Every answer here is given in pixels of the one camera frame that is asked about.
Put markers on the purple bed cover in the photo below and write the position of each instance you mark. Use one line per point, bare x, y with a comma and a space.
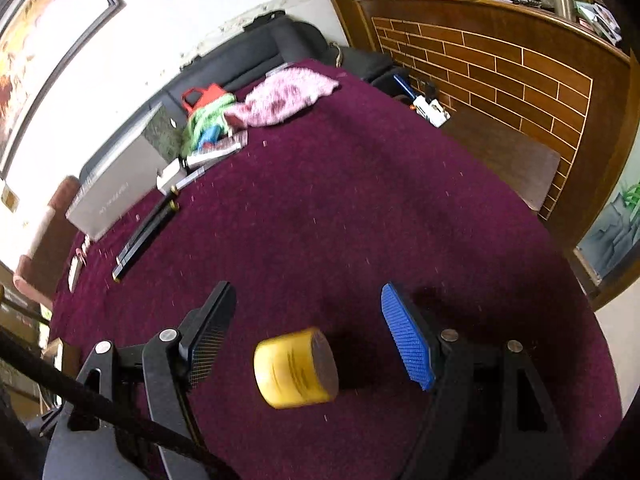
308, 223

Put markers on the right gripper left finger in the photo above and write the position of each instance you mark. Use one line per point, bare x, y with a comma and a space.
173, 363

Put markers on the small white charger box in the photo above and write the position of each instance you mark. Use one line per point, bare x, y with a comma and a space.
169, 179

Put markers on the black leather sofa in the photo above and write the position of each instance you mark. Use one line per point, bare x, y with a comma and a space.
270, 41

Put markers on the black marker pen upper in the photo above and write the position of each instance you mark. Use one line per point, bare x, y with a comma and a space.
164, 200

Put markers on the black marker pen lower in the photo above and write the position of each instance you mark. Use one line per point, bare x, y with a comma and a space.
143, 241

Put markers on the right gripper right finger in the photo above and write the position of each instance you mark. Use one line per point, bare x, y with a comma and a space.
441, 363

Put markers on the maroon armchair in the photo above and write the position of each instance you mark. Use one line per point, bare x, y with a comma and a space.
47, 240

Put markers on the pink cloth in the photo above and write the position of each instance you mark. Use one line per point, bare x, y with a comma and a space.
281, 96

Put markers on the grey rectangular box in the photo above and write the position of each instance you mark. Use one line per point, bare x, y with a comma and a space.
126, 173

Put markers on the green cloth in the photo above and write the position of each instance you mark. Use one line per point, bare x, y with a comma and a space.
207, 125

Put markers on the wooden brick pattern counter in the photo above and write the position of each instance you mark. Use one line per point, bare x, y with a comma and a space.
536, 73

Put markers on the framed painting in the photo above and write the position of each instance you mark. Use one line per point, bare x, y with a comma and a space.
39, 38

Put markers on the black marker pen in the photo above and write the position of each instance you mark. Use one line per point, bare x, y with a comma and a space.
143, 241
164, 200

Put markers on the white car key fob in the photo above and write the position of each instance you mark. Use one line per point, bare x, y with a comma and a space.
78, 263

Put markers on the toothpaste tube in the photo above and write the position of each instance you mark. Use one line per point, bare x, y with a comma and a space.
223, 148

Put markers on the red bag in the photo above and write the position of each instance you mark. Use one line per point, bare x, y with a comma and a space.
202, 97

